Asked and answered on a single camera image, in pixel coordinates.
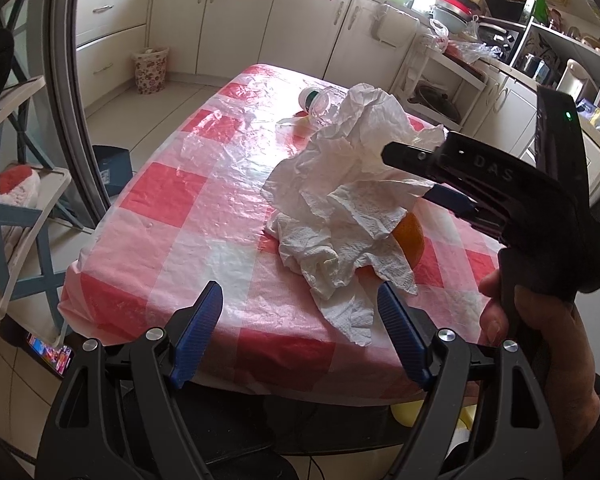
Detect clear plastic bag on rack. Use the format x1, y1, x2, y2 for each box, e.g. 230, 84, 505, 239
430, 16, 502, 62

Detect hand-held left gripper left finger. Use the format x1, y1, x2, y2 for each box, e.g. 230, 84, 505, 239
34, 281, 226, 480

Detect pale yellow object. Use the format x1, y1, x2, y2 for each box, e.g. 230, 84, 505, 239
389, 399, 477, 432

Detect blue box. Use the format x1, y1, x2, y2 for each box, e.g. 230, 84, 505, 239
92, 145, 132, 196

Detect person's right hand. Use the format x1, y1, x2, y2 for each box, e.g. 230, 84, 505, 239
479, 269, 600, 441

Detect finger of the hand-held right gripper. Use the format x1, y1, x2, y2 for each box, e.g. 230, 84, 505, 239
422, 183, 482, 222
382, 141, 453, 184

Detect white paper towel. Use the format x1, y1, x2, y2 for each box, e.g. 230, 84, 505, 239
261, 83, 447, 347

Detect red white checked tablecloth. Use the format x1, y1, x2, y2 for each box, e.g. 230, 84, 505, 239
60, 63, 503, 403

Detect stack of bowls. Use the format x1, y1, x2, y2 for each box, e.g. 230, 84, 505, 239
431, 0, 482, 37

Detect steel pot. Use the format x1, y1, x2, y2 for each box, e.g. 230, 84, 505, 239
522, 52, 547, 77

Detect person's right forearm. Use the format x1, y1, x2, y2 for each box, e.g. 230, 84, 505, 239
560, 375, 600, 480

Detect black oven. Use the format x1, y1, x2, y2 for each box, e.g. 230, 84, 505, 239
476, 0, 529, 62

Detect cream kitchen cabinets with drawers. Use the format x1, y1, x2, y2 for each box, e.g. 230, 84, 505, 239
75, 0, 431, 92

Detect blue wooden chair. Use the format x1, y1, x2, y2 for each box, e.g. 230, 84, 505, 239
0, 75, 97, 343

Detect white open shelf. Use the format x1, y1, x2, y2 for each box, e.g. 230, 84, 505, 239
512, 14, 600, 107

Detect smartphone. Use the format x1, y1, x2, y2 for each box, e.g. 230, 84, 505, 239
26, 331, 75, 378

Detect white storage rack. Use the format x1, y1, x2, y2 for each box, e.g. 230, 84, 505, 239
394, 30, 488, 133

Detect floral waste basket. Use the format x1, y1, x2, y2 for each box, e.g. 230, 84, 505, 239
131, 46, 171, 95

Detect crushed clear plastic bottle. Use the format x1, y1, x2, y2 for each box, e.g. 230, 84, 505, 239
299, 86, 352, 132

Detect dark wok with lid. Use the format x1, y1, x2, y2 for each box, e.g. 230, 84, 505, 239
412, 85, 463, 123

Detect cream kitchen side cabinets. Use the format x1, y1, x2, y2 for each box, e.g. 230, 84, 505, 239
480, 70, 548, 163

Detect red white cushion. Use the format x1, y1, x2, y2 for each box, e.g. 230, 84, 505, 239
0, 166, 42, 212

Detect white pitcher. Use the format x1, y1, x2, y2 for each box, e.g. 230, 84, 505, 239
557, 59, 599, 107

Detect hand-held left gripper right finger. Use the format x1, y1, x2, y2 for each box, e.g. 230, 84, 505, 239
377, 281, 567, 480

